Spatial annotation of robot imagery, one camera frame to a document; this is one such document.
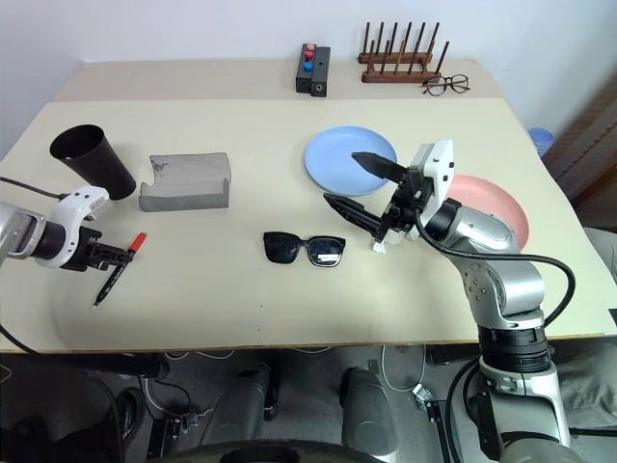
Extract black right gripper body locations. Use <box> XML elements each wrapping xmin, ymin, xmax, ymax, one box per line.
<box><xmin>371</xmin><ymin>165</ymin><xmax>434</xmax><ymax>242</ymax></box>

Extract brown wooden peg rack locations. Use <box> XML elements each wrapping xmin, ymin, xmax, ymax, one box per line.
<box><xmin>357</xmin><ymin>20</ymin><xmax>452</xmax><ymax>85</ymax></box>

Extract white marker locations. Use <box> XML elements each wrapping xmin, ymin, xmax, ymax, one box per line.
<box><xmin>369</xmin><ymin>227</ymin><xmax>420</xmax><ymax>255</ymax></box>

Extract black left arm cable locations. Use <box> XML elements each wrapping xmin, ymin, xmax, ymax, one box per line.
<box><xmin>0</xmin><ymin>176</ymin><xmax>68</xmax><ymax>356</ymax></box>

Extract black box with coloured buttons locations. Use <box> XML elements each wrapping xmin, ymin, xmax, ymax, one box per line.
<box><xmin>294</xmin><ymin>42</ymin><xmax>318</xmax><ymax>95</ymax></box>

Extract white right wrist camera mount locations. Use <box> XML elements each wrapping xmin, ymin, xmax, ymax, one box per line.
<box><xmin>409</xmin><ymin>138</ymin><xmax>456</xmax><ymax>219</ymax></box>

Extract blue water bottle cap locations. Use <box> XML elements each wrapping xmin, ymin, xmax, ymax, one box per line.
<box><xmin>527</xmin><ymin>126</ymin><xmax>556</xmax><ymax>156</ymax></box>

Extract black sunglasses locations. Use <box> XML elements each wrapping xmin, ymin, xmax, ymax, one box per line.
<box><xmin>262</xmin><ymin>231</ymin><xmax>348</xmax><ymax>268</ymax></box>

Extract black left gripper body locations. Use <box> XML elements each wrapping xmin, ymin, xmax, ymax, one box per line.
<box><xmin>71</xmin><ymin>226</ymin><xmax>108</xmax><ymax>273</ymax></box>

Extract black plastic cup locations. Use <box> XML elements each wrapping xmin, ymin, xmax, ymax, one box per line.
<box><xmin>49</xmin><ymin>123</ymin><xmax>138</xmax><ymax>202</ymax></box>

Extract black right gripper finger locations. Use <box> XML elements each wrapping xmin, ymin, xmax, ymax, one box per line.
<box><xmin>351</xmin><ymin>150</ymin><xmax>411</xmax><ymax>184</ymax></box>
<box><xmin>323</xmin><ymin>193</ymin><xmax>388</xmax><ymax>238</ymax></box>

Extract dark thin-rimmed eyeglasses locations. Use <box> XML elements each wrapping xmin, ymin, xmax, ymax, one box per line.
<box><xmin>422</xmin><ymin>73</ymin><xmax>472</xmax><ymax>98</ymax></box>

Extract white floor cable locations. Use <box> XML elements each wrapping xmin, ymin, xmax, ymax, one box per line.
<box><xmin>382</xmin><ymin>343</ymin><xmax>429</xmax><ymax>393</ymax></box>
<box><xmin>143</xmin><ymin>348</ymin><xmax>235</xmax><ymax>412</ymax></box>

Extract blue plate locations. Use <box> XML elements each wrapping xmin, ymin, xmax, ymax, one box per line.
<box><xmin>303</xmin><ymin>124</ymin><xmax>400</xmax><ymax>198</ymax></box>

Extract dark grey rounded housing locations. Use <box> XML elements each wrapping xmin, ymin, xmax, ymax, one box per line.
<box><xmin>338</xmin><ymin>367</ymin><xmax>402</xmax><ymax>457</ymax></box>
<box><xmin>201</xmin><ymin>364</ymin><xmax>283</xmax><ymax>443</ymax></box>

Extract black box with round socket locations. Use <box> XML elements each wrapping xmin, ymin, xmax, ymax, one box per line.
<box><xmin>309</xmin><ymin>45</ymin><xmax>333</xmax><ymax>98</ymax></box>

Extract grey fabric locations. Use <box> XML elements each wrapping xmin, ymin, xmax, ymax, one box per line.
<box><xmin>553</xmin><ymin>225</ymin><xmax>617</xmax><ymax>435</ymax></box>

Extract grey transparent tray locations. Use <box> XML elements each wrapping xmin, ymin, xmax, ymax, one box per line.
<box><xmin>138</xmin><ymin>151</ymin><xmax>232</xmax><ymax>213</ymax></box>

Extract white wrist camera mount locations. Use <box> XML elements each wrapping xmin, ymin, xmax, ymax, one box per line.
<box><xmin>409</xmin><ymin>138</ymin><xmax>456</xmax><ymax>219</ymax></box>
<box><xmin>36</xmin><ymin>186</ymin><xmax>111</xmax><ymax>271</ymax></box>

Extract black marker with red cap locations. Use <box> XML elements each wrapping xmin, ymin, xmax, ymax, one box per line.
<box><xmin>93</xmin><ymin>231</ymin><xmax>148</xmax><ymax>308</ymax></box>

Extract pink plate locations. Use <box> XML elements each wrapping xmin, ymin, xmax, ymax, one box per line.
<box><xmin>445</xmin><ymin>174</ymin><xmax>532</xmax><ymax>255</ymax></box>

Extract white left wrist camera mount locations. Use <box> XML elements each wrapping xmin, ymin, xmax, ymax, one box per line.
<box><xmin>36</xmin><ymin>186</ymin><xmax>111</xmax><ymax>271</ymax></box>

